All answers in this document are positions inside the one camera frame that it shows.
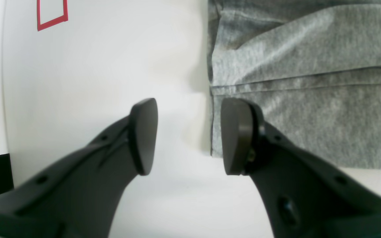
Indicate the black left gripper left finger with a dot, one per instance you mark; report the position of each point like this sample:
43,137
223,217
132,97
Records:
77,196

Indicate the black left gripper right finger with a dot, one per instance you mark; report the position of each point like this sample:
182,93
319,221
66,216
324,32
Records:
304,195

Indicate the grey T-shirt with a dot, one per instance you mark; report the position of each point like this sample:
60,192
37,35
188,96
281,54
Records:
312,66

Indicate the red tape rectangle marking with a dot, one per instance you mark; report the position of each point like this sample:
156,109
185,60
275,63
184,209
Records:
50,13

